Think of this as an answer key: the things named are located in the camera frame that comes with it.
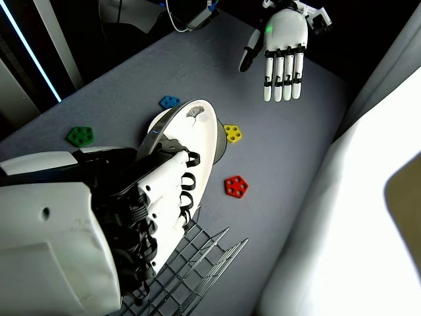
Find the white backdrop curtain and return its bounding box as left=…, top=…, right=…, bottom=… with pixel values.
left=255, top=0, right=421, bottom=316

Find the metal wire dish rack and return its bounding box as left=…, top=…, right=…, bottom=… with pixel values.
left=121, top=205, right=250, bottom=316

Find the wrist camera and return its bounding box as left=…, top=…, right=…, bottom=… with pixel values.
left=305, top=7, right=333, bottom=36

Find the pale cabinet panel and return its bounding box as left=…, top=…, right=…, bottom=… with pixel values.
left=0, top=57, right=42, bottom=125

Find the blue pentagon block with holes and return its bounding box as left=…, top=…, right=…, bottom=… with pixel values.
left=159, top=95, right=182, bottom=111

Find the glowing light strip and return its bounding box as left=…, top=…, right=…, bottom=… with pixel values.
left=0, top=0, right=63, bottom=103

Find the red pentagon block with holes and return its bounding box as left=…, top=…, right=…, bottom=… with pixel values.
left=224, top=174, right=250, bottom=199

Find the olive rounded panel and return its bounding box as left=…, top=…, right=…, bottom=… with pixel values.
left=383, top=154, right=421, bottom=266

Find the white rounded machine housing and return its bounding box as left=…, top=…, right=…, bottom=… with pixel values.
left=98, top=0, right=167, bottom=34

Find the grey power adapter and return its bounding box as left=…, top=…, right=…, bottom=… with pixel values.
left=186, top=1, right=220, bottom=31

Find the white frame post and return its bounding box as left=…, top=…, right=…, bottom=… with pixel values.
left=32, top=0, right=85, bottom=90

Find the grey table cloth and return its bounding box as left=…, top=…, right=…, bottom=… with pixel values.
left=0, top=11, right=350, bottom=316

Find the yellow pentagon block with holes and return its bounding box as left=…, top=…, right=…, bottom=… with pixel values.
left=222, top=124, right=245, bottom=145

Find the white cable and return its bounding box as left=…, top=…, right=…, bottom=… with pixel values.
left=165, top=0, right=192, bottom=34

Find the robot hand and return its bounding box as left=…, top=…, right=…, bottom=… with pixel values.
left=238, top=8, right=309, bottom=102
left=0, top=140, right=201, bottom=316

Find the green pentagon block with holes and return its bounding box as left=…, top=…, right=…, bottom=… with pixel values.
left=66, top=126, right=95, bottom=148

